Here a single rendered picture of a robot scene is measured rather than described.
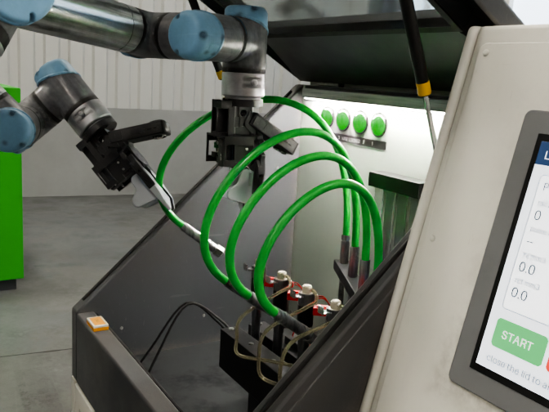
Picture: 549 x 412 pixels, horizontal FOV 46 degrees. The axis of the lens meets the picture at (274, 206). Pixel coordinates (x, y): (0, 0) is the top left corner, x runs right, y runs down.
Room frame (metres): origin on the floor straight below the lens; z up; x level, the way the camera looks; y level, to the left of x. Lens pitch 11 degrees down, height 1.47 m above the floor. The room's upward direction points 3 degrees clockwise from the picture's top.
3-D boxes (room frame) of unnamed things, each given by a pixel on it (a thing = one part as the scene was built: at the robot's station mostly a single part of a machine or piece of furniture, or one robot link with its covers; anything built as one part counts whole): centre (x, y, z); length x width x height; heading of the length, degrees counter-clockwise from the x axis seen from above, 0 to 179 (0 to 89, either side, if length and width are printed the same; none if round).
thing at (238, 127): (1.14, 0.07, 1.36); 0.09 x 0.08 x 0.12; 122
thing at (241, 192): (1.13, 0.06, 1.26); 0.06 x 0.03 x 0.09; 122
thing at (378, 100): (1.31, -0.20, 1.43); 0.54 x 0.03 x 0.02; 32
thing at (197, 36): (1.07, 0.14, 1.52); 0.11 x 0.11 x 0.08; 57
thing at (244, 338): (1.07, -0.04, 0.91); 0.34 x 0.10 x 0.15; 32
